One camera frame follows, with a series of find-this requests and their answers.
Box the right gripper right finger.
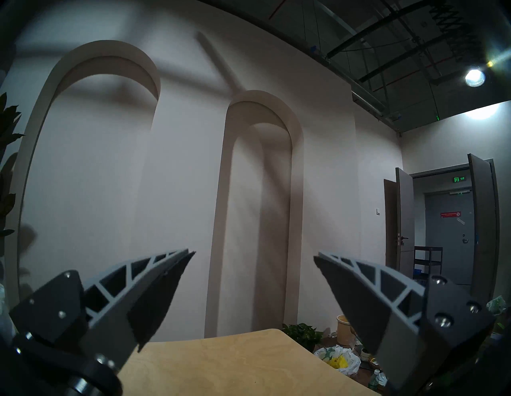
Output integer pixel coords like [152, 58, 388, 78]
[313, 251, 495, 394]

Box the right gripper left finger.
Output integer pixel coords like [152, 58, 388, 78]
[9, 249, 196, 374]

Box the waste bin with white bag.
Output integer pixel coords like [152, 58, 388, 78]
[314, 345, 361, 376]

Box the black metal shelf rack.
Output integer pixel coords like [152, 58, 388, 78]
[414, 246, 443, 276]

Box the small leafy green plant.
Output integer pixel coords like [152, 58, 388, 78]
[282, 323, 324, 352]

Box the grey closed corridor door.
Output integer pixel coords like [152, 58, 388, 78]
[424, 191, 475, 285]

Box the grey open door leaf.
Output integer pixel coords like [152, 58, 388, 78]
[384, 168, 416, 278]

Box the grey wide door leaf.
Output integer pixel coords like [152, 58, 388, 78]
[468, 154, 499, 304]

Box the tall dark-leaved potted plant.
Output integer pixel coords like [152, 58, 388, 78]
[0, 93, 24, 256]

